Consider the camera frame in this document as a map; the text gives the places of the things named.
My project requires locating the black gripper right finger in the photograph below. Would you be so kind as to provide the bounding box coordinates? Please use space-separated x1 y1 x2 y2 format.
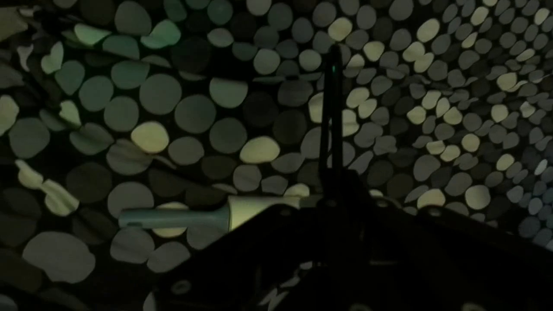
345 172 553 311

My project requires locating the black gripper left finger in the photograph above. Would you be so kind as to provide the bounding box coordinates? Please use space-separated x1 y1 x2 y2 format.
151 172 350 311

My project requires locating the black duvet with grey dots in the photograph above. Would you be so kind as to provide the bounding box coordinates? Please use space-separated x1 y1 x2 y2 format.
0 0 553 311

